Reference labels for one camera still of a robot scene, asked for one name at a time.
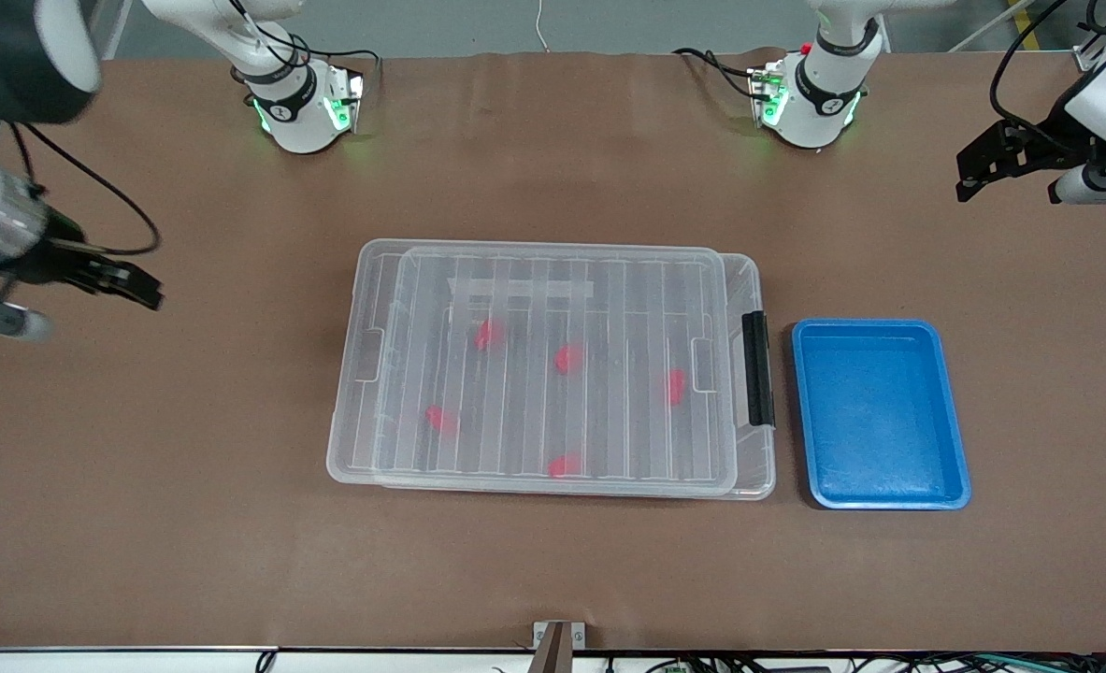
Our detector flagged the black left base cable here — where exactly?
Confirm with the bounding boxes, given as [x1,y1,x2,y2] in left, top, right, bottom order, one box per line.
[671,46,762,103]

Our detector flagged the grey metal table bracket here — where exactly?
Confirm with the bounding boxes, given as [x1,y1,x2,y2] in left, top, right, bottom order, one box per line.
[531,620,587,673]

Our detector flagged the clear plastic storage box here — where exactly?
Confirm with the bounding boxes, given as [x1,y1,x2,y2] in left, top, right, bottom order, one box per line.
[372,238,777,502]

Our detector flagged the tangled black floor cables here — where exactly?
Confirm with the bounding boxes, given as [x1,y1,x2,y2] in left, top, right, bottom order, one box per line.
[599,651,1106,673]

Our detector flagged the brown paper table cover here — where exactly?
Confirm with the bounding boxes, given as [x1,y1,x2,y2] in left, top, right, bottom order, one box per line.
[0,49,1106,653]

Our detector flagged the black base cable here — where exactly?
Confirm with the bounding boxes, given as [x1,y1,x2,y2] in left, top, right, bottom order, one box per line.
[671,46,762,103]
[302,45,384,96]

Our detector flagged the black box latch handle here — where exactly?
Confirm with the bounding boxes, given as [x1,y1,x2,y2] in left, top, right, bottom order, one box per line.
[740,310,777,430]

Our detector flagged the blue plastic tray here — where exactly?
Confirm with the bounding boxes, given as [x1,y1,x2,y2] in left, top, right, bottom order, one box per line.
[790,317,972,512]

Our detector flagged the aluminium frame post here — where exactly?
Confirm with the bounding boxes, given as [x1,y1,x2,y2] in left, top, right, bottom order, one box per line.
[80,0,135,63]
[1070,0,1106,74]

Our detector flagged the clear ribbed plastic lid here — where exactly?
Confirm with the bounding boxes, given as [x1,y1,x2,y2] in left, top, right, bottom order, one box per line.
[325,236,740,498]

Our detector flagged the black right base cable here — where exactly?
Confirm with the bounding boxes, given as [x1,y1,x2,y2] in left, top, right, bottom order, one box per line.
[302,45,384,96]

